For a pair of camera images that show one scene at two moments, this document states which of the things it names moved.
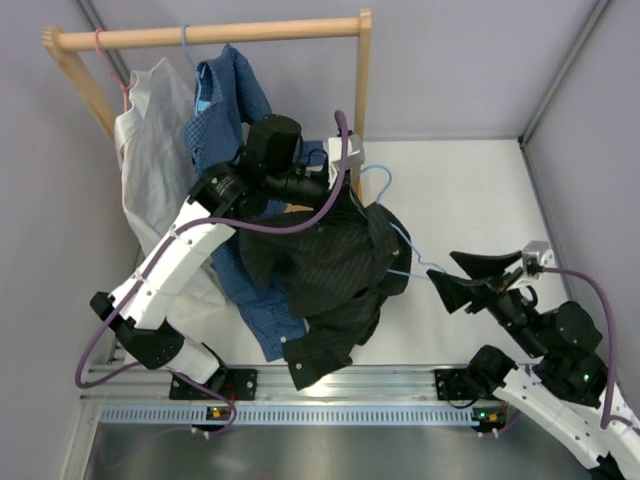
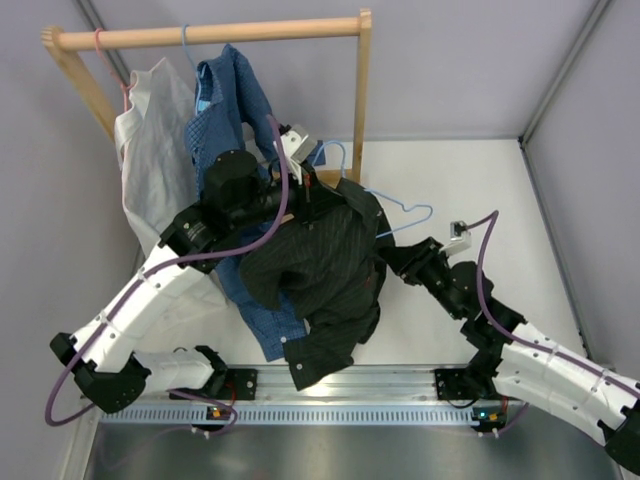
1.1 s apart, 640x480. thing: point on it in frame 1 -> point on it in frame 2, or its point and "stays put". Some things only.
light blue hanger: x=412 y=246 -> x=378 y=193
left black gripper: x=346 y=203 -> x=313 y=198
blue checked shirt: x=228 y=104 stays put
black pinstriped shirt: x=335 y=269 stays put
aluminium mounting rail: x=356 y=384 stays put
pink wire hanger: x=124 y=86 stays put
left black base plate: x=240 y=384 stays put
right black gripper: x=455 y=292 -> x=431 y=251
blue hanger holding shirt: x=193 y=63 stays put
